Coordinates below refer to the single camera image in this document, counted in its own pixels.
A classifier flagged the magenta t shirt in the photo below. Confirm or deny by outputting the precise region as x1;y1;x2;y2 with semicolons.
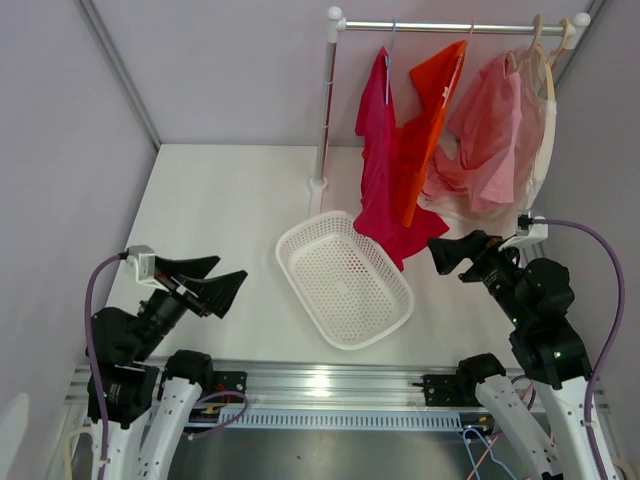
354;48;449;270

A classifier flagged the pink t shirt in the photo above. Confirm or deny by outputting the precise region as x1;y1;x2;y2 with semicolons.
423;51;522;212

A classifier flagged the orange t shirt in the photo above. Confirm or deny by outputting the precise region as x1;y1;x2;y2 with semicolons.
392;40;468;227

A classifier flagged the white perforated plastic basket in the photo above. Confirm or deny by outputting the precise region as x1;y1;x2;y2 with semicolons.
275;210;415;351

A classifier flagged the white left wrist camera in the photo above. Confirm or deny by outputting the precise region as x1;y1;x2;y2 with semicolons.
119;245;166;291

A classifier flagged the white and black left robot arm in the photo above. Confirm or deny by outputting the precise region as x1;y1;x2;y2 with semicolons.
84;246;249;479

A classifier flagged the beige wooden hanger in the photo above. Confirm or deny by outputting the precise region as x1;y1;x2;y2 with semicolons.
536;18;572;100
506;14;553;99

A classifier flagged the slotted grey cable duct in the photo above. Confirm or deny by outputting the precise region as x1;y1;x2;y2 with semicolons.
228;408;465;432

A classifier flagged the cream white t shirt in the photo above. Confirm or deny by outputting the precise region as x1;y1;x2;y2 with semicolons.
420;47;557;229

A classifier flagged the white and silver clothes rack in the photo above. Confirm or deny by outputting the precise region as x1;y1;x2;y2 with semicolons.
308;1;605;217

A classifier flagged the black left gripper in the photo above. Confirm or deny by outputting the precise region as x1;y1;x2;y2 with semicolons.
131;254;246;359

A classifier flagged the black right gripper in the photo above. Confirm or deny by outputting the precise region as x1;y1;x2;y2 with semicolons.
425;228;528;326

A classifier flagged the aluminium mounting rail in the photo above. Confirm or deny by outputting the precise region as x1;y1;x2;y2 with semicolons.
63;360;611;415

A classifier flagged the blue wire hanger on floor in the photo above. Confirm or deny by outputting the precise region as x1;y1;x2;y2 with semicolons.
460;425;521;480

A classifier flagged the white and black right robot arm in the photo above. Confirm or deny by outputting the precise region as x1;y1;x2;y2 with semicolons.
419;230;618;479

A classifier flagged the pink wire hanger on floor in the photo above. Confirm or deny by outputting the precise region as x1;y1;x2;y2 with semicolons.
466;385;536;480

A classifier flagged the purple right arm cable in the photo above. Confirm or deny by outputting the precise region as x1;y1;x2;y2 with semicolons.
530;215;626;480

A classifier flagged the beige hanger at lower left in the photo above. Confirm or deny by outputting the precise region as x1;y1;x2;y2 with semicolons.
63;427;93;480

